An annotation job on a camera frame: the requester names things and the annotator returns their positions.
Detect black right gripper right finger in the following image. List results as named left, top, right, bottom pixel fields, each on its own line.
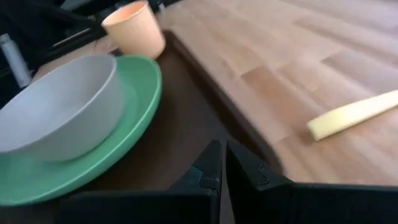
left=226, top=139, right=398, bottom=224

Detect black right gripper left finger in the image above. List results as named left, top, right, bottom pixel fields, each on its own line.
left=58, top=139, right=223, bottom=224

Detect knife with cream handle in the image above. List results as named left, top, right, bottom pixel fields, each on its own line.
left=307, top=90, right=398, bottom=141

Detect green plastic plate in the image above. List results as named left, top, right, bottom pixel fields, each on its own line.
left=0, top=55, right=163, bottom=207

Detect grey plastic bowl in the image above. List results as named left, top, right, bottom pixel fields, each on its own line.
left=0, top=54, right=126, bottom=162

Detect orange plastic mug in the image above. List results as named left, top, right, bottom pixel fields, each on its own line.
left=101, top=0, right=166, bottom=60

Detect dark brown serving tray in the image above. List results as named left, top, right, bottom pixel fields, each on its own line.
left=0, top=29, right=284, bottom=224

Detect white cylindrical tube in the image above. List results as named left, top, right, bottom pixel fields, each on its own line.
left=0, top=33, right=32, bottom=88

